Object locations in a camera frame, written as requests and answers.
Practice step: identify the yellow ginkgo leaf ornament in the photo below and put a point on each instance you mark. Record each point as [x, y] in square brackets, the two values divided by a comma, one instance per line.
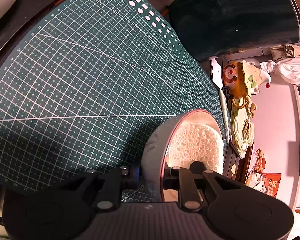
[233, 168]

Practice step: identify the white oval sponge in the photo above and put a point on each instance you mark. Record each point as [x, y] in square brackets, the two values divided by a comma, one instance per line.
[195, 145]

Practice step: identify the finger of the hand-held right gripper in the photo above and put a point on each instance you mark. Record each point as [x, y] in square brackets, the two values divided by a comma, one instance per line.
[196, 166]

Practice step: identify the brown bear figurine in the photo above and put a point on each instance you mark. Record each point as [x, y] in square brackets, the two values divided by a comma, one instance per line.
[260, 160]

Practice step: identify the orange snack bag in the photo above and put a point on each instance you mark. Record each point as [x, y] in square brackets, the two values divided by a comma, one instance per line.
[272, 183]

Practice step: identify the white card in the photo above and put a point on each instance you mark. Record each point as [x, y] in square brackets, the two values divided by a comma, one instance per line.
[217, 72]

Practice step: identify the green lid with orange seal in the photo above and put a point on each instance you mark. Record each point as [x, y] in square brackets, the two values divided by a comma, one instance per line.
[241, 152]

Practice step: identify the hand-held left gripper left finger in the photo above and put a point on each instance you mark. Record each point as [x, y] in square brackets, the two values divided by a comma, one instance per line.
[130, 180]

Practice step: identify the white pen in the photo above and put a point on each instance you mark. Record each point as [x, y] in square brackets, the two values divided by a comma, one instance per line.
[225, 115]

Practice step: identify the beige cloth piece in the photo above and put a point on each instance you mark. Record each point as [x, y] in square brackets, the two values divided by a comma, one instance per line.
[247, 128]
[253, 109]

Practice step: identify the black clip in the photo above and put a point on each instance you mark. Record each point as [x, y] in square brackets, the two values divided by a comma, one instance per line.
[227, 91]

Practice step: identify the white garment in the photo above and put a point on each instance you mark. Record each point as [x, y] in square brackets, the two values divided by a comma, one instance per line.
[290, 70]

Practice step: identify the green cutting mat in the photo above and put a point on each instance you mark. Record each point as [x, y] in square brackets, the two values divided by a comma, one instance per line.
[77, 80]

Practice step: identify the white ceramic bowl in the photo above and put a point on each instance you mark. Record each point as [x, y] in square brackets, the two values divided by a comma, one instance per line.
[152, 155]

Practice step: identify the orange ceramic lidded mug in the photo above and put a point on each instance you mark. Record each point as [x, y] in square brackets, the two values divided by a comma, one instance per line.
[236, 80]

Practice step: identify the beige folded cloth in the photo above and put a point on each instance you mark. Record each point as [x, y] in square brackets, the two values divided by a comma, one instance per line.
[285, 52]

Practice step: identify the white crumpled cloth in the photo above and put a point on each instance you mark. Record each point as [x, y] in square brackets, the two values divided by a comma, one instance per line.
[255, 182]

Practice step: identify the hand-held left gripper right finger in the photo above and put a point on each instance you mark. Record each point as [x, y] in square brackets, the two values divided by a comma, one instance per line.
[171, 177]

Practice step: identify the dark green pitcher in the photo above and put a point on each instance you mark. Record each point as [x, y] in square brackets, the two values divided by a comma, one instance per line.
[235, 17]

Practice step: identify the light green container lid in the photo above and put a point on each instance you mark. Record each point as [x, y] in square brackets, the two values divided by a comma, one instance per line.
[237, 125]

